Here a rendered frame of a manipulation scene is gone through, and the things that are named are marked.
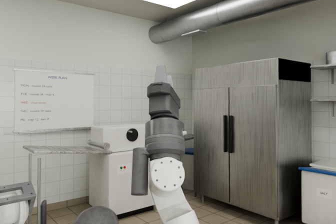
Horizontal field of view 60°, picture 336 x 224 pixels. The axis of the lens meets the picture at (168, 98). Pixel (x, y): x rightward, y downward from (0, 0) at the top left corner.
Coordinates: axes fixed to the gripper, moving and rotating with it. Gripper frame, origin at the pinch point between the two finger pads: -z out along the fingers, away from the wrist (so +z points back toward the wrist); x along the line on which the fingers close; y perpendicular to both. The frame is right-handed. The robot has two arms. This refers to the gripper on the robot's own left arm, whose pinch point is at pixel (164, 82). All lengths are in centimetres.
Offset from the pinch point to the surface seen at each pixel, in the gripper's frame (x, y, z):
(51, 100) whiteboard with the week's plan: -250, 248, -139
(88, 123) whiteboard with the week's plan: -307, 220, -120
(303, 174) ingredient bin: -314, -69, -27
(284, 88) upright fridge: -280, -62, -123
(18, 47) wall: -191, 265, -193
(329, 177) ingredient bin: -301, -92, -19
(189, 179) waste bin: -450, 98, -52
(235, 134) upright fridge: -319, 3, -83
